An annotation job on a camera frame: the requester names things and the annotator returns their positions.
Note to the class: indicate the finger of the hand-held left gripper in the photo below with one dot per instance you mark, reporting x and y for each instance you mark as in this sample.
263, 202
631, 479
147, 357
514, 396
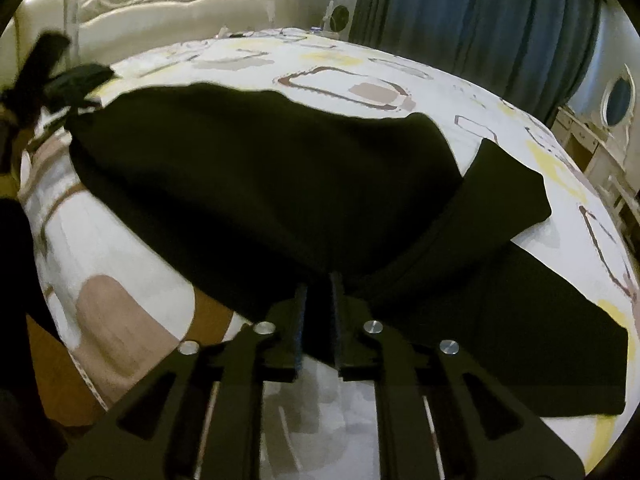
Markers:
80, 82

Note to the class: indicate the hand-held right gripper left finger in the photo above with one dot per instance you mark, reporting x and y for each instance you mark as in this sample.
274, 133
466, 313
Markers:
300, 332

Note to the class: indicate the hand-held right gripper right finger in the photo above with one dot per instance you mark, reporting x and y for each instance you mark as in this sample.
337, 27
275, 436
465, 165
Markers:
338, 330

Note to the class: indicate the black pants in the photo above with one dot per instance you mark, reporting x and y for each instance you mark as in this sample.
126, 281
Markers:
275, 185

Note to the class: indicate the cream tufted headboard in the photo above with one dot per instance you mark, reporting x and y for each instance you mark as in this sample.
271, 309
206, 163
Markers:
175, 10

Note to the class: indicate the patterned bed sheet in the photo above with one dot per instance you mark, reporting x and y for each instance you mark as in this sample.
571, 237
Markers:
350, 90

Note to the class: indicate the person's dark clothed body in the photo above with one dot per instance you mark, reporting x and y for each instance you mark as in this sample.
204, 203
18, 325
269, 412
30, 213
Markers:
20, 340

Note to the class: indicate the small round desk fan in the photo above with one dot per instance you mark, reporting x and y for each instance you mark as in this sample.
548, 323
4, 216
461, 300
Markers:
340, 16

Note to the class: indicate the white vanity dresser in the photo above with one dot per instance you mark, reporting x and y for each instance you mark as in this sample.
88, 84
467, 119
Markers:
595, 145

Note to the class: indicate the dark blue curtain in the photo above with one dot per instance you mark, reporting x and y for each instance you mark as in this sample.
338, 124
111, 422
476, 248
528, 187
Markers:
450, 20

